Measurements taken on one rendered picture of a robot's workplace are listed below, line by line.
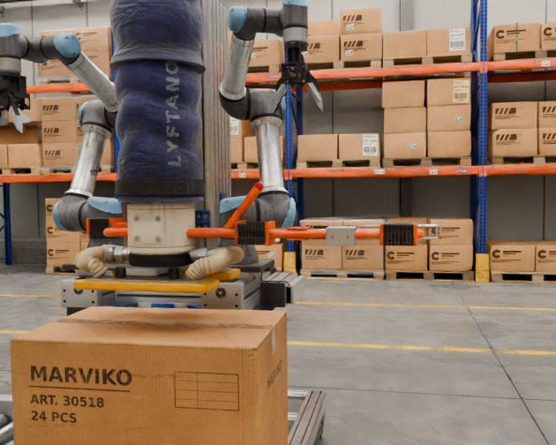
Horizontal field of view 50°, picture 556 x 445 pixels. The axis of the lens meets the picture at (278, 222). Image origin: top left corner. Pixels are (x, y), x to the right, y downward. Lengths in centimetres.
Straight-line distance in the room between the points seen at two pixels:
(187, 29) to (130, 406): 90
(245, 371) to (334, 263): 733
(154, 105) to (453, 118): 740
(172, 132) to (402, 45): 747
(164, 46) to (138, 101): 14
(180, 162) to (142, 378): 51
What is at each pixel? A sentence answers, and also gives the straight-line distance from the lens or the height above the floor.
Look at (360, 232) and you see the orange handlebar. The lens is 140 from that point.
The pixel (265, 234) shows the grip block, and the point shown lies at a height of 118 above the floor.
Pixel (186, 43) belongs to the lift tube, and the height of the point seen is 164.
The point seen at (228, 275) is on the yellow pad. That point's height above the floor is 107.
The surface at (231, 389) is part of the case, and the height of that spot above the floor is 85.
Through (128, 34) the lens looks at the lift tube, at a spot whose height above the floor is 166.
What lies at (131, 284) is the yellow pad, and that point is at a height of 107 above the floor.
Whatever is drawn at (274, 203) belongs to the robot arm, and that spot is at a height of 124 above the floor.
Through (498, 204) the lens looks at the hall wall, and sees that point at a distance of 1000.
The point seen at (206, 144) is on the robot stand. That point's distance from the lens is 223.
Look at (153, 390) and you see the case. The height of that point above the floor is 84.
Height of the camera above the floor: 128
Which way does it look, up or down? 3 degrees down
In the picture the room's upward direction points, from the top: 1 degrees counter-clockwise
